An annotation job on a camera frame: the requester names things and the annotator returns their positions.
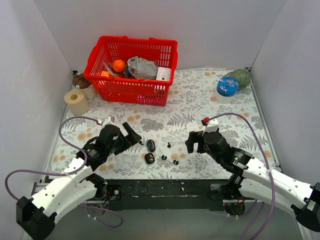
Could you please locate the glossy black earbud charging case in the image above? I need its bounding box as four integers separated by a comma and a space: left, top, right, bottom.
144, 152, 155, 165

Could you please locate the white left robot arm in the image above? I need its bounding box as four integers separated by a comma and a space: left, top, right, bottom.
16, 121, 142, 240

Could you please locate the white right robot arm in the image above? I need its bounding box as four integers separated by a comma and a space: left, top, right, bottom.
185, 131, 320, 232

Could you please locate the plastic-wrapped black earbud case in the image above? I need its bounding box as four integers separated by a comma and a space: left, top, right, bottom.
146, 139, 156, 152

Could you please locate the floral patterned table mat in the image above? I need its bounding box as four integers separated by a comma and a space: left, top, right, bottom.
46, 69, 279, 179

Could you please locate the beige paper roll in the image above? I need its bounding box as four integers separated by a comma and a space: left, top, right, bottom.
64, 89, 90, 116

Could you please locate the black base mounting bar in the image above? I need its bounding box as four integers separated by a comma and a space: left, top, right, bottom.
82, 178, 251, 217

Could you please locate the blue-lidded white container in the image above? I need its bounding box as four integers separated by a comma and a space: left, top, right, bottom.
214, 76, 239, 104

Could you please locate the red plastic shopping basket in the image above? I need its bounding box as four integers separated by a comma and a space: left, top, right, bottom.
83, 36, 178, 106

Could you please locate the crumpled grey plastic bag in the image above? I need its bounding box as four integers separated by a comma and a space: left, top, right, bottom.
127, 56, 158, 80

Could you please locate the white small box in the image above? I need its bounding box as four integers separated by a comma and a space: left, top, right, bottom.
156, 66, 172, 82

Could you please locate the orange fruit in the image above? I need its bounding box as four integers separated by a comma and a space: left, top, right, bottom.
112, 59, 126, 73

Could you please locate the clear snack packet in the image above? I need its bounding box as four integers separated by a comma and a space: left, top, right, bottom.
102, 61, 125, 78

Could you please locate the green avocado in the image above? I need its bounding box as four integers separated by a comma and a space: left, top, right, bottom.
224, 69, 251, 91

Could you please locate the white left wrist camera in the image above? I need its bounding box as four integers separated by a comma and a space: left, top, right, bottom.
97, 115, 115, 128

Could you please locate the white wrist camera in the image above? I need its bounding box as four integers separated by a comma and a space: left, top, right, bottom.
201, 117, 219, 135
97, 115, 115, 128

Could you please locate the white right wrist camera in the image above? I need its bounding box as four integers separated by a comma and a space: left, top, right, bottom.
201, 117, 219, 135

